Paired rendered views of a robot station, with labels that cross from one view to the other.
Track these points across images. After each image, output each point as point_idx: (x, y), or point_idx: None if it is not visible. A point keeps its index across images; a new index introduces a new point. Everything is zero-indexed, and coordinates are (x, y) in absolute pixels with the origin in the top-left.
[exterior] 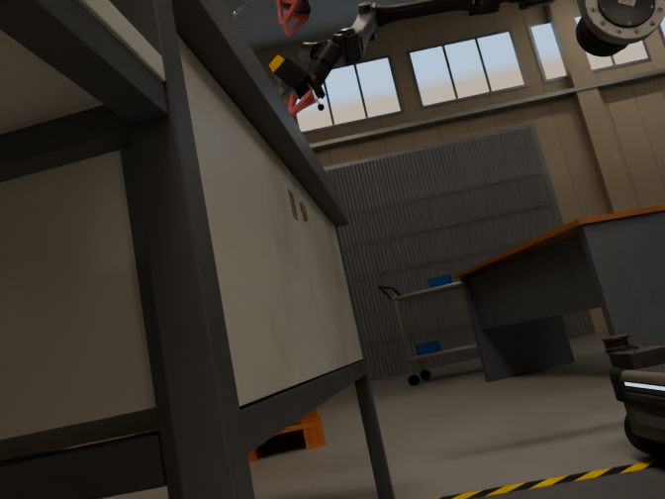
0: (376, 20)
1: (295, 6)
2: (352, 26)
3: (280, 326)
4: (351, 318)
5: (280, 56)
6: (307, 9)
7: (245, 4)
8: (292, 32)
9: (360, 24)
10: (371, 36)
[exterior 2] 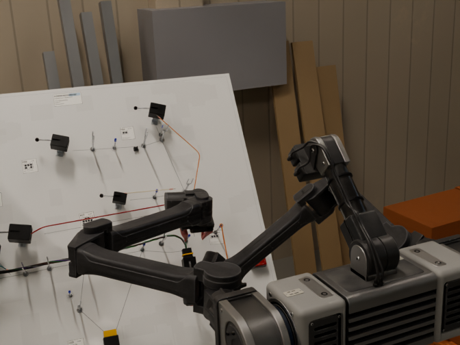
0: (319, 207)
1: (184, 237)
2: (258, 236)
3: None
4: None
5: (103, 333)
6: (204, 231)
7: (77, 307)
8: (202, 238)
9: (262, 239)
10: (314, 220)
